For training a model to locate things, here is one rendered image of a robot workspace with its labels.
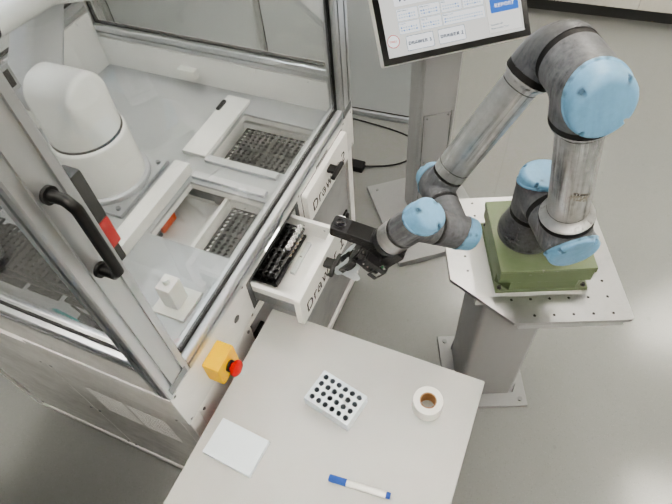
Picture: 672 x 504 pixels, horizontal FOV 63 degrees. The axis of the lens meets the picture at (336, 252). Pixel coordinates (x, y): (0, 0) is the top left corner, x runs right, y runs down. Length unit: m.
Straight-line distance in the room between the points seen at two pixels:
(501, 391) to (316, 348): 0.98
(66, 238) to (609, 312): 1.27
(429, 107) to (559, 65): 1.24
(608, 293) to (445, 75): 1.00
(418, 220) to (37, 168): 0.66
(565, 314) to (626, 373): 0.91
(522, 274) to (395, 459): 0.56
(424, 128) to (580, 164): 1.23
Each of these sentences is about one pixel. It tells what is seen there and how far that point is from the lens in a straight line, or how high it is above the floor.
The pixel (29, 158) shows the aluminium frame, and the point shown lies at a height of 1.59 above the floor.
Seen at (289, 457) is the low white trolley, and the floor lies 0.76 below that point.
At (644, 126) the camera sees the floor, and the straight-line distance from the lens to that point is 3.43.
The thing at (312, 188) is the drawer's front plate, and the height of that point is 0.93.
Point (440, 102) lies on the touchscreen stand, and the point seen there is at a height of 0.67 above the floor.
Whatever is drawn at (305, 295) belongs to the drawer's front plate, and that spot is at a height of 0.91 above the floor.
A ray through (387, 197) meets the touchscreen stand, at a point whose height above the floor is 0.04.
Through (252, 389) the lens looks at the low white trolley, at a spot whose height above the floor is 0.76.
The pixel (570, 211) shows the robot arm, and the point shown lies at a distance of 1.22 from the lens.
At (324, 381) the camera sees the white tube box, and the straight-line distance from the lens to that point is 1.34.
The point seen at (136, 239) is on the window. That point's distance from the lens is 0.98.
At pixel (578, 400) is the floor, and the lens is 2.31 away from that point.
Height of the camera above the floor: 2.02
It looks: 52 degrees down
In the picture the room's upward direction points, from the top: 6 degrees counter-clockwise
